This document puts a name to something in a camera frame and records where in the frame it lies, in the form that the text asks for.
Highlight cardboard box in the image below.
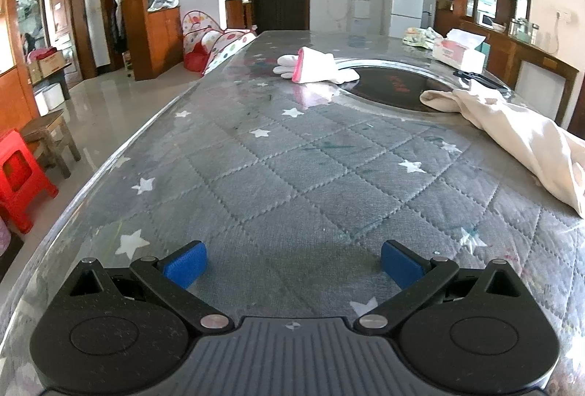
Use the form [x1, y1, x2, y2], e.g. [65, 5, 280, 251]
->
[28, 50, 69, 83]

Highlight pink cuffed white gloves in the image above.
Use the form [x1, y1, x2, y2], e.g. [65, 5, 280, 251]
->
[273, 47, 361, 85]

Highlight white water dispenser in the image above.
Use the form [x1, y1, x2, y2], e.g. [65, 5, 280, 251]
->
[350, 0, 372, 36]

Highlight small wooden side table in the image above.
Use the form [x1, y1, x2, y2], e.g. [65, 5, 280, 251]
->
[225, 0, 255, 31]

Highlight polka dot play tent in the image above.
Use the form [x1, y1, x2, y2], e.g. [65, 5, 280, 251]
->
[182, 10, 259, 77]

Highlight small wooden stool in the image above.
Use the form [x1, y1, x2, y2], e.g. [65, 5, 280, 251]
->
[20, 109, 82, 178]

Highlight wooden shelf column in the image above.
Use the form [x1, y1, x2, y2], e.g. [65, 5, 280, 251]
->
[112, 0, 184, 81]

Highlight round black built-in cooktop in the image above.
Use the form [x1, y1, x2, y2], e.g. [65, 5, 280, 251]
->
[336, 58, 462, 119]

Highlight cream white garment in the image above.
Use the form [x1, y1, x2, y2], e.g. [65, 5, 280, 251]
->
[419, 79, 585, 220]

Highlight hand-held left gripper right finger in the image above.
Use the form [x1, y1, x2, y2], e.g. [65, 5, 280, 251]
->
[354, 240, 522, 335]

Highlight brown interior door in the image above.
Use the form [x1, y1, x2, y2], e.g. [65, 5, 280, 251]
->
[41, 0, 87, 79]

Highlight wall picture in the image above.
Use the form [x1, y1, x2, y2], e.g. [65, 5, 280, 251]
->
[16, 0, 46, 59]

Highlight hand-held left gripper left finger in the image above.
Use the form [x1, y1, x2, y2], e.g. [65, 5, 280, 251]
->
[68, 240, 234, 335]

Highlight white pink tissue box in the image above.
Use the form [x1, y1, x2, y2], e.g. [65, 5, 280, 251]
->
[432, 28, 487, 75]

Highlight red plastic stool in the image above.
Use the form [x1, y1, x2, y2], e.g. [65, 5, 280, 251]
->
[0, 129, 60, 235]

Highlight dark wooden counter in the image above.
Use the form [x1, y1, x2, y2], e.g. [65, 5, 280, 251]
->
[457, 18, 581, 132]

